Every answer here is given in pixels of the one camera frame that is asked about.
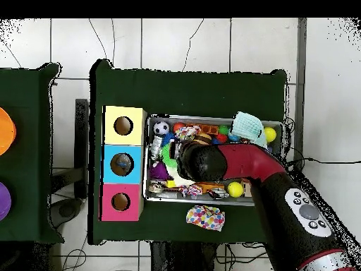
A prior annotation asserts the purple plastic bowl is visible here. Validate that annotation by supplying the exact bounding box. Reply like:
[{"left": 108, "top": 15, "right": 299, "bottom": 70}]
[{"left": 0, "top": 180, "right": 13, "bottom": 222}]

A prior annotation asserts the green spiky ball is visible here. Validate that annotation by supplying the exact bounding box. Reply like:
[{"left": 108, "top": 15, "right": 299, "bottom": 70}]
[{"left": 161, "top": 143, "right": 179, "bottom": 167}]

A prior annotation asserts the black and white soccer ball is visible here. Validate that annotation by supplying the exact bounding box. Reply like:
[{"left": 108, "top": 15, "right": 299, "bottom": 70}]
[{"left": 153, "top": 121, "right": 171, "bottom": 138}]

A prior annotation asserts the orange plastic bowl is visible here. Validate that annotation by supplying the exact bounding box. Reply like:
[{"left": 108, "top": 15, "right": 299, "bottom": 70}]
[{"left": 0, "top": 107, "right": 18, "bottom": 157}]

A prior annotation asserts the orange plastic toy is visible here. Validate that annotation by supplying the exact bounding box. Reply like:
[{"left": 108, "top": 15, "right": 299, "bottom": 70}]
[{"left": 194, "top": 181, "right": 226, "bottom": 193}]

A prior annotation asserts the yellow ball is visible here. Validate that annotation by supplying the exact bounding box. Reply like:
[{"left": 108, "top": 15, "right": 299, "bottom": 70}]
[
  {"left": 263, "top": 126, "right": 278, "bottom": 143},
  {"left": 227, "top": 181, "right": 245, "bottom": 199}
]

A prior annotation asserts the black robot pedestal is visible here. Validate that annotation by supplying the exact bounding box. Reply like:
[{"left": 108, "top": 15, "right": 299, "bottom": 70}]
[{"left": 149, "top": 241, "right": 226, "bottom": 271}]

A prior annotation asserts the wooden box with three holes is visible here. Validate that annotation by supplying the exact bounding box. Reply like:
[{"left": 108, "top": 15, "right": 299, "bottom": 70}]
[{"left": 101, "top": 105, "right": 148, "bottom": 222}]

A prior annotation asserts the clear shallow bin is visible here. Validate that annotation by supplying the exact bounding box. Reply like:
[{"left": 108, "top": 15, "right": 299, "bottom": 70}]
[{"left": 143, "top": 115, "right": 286, "bottom": 208}]

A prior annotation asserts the silver crumpled packet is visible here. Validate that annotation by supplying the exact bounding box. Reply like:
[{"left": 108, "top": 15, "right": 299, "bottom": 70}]
[{"left": 149, "top": 135, "right": 164, "bottom": 162}]

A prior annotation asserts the mint green cloth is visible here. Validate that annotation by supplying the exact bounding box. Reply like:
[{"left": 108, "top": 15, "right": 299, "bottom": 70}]
[{"left": 230, "top": 111, "right": 269, "bottom": 150}]

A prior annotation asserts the dark green table cloth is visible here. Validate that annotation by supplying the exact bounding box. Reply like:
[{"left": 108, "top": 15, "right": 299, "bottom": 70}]
[
  {"left": 0, "top": 61, "right": 62, "bottom": 245},
  {"left": 89, "top": 59, "right": 288, "bottom": 246}
]

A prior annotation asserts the clear plastic packet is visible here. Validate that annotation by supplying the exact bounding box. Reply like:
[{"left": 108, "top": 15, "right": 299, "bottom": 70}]
[{"left": 115, "top": 157, "right": 133, "bottom": 174}]

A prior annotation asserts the colourful dotted packet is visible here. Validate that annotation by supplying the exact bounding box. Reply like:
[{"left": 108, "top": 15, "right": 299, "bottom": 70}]
[
  {"left": 185, "top": 205, "right": 226, "bottom": 232},
  {"left": 175, "top": 125, "right": 202, "bottom": 143}
]

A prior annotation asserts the black stand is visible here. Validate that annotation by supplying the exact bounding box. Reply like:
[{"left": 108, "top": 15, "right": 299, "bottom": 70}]
[{"left": 49, "top": 98, "right": 90, "bottom": 227}]

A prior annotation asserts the toy burger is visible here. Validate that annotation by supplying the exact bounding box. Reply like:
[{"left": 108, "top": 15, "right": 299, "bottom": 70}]
[{"left": 193, "top": 132, "right": 214, "bottom": 147}]

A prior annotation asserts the purple spiky ball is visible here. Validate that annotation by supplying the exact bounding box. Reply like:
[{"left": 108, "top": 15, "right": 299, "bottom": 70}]
[{"left": 149, "top": 161, "right": 173, "bottom": 182}]

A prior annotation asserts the black cable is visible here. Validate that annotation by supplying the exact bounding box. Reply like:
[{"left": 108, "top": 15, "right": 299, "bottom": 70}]
[{"left": 284, "top": 156, "right": 361, "bottom": 167}]

